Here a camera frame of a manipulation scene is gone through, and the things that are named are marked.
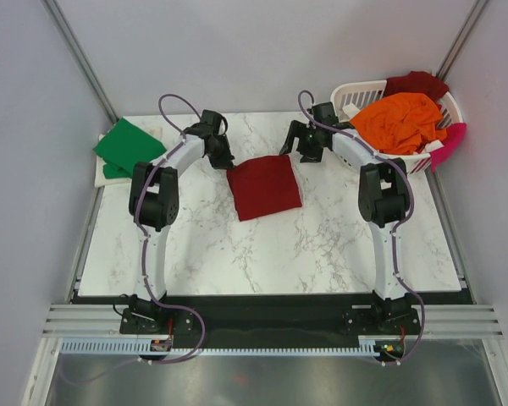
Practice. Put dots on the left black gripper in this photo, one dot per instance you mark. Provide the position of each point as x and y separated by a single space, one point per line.
226 161

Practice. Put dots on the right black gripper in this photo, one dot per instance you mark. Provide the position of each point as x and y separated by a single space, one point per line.
299 129

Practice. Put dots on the dark red t shirt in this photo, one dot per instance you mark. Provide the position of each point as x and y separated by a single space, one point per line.
263 186

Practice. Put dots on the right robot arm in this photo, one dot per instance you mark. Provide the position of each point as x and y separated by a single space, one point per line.
385 201

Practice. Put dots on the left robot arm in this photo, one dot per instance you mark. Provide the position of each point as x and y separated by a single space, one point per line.
154 206

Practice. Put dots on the folded green t shirt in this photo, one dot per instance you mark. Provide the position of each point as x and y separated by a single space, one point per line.
123 147

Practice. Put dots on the orange t shirt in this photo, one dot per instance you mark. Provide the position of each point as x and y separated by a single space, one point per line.
401 124

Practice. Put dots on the folded white cloth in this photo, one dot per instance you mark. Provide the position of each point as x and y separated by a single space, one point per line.
101 181

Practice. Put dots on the dark red shirt in basket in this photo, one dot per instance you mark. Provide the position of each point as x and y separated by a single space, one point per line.
417 82

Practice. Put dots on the pink garment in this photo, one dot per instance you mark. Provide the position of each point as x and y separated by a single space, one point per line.
455 134

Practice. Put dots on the right aluminium frame post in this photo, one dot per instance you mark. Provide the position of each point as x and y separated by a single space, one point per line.
469 25

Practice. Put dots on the aluminium frame post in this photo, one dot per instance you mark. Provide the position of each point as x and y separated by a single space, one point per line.
469 25
66 32

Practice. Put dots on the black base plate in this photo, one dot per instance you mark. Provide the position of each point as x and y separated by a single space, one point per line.
275 321

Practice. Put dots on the left aluminium frame post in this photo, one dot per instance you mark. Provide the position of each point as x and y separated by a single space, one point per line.
66 32

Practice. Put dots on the aluminium front rail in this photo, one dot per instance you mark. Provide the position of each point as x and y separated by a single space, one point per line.
443 321

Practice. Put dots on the white slotted cable duct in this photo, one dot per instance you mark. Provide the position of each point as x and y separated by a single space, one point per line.
146 347

